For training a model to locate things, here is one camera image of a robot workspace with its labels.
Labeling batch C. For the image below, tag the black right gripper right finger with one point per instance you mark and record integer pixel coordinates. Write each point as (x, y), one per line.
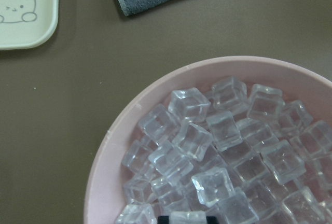
(211, 220)

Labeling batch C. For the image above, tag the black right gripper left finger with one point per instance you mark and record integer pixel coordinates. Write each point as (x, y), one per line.
(163, 220)

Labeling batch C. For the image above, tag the clear ice cube pile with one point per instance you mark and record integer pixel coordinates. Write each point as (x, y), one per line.
(241, 155)

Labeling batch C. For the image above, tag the pink bowl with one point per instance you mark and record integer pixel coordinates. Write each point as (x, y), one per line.
(104, 199)

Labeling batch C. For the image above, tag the cream rabbit serving tray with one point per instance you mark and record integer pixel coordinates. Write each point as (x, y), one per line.
(27, 23)

